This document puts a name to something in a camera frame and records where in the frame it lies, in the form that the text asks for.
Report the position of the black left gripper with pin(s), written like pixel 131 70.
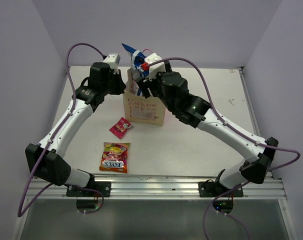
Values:
pixel 121 85

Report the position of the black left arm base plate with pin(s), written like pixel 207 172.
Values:
pixel 88 189

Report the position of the blue chips bag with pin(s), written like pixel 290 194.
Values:
pixel 137 58

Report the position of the beige Cakes paper bag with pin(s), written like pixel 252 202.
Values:
pixel 140 109

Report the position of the Fox's fruit candy bag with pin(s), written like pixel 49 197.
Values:
pixel 115 157

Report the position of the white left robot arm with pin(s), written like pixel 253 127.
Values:
pixel 46 159

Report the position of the small pink snack packet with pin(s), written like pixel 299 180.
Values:
pixel 120 128

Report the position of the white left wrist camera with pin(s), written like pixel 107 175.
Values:
pixel 113 60

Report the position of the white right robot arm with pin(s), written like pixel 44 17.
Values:
pixel 258 153

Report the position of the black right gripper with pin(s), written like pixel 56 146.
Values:
pixel 149 83

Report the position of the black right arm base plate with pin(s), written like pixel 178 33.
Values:
pixel 210 188

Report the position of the aluminium table edge rail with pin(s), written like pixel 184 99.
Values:
pixel 144 187

